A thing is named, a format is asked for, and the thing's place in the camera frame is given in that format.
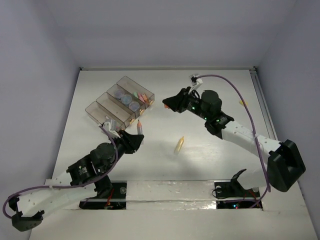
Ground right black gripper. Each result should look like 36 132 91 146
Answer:
162 86 210 121

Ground grey orange-tipped marker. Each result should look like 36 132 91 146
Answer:
136 120 143 135

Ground yellow highlighter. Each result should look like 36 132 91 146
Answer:
174 136 185 155

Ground pink highlighter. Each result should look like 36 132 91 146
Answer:
138 93 148 103

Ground clear tape roll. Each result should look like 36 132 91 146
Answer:
113 88 125 99

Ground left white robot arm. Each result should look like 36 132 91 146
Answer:
2 130 144 232

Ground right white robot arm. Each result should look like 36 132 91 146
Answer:
162 88 306 192

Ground clear brown compartment organizer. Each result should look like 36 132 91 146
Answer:
85 76 155 131

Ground silver taped front board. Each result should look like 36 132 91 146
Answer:
125 180 217 211

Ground yellow eraser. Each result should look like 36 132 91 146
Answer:
239 100 248 106

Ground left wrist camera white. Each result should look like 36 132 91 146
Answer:
101 119 117 133

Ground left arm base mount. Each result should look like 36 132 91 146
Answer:
78 180 128 210

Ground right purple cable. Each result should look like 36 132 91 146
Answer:
197 74 272 210

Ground purple cable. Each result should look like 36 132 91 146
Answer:
2 126 120 220
197 74 272 210

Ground aluminium rail right edge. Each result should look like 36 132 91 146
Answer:
249 67 290 177

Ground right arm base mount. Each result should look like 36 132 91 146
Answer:
211 169 263 210

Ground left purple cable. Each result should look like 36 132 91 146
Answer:
2 126 120 220

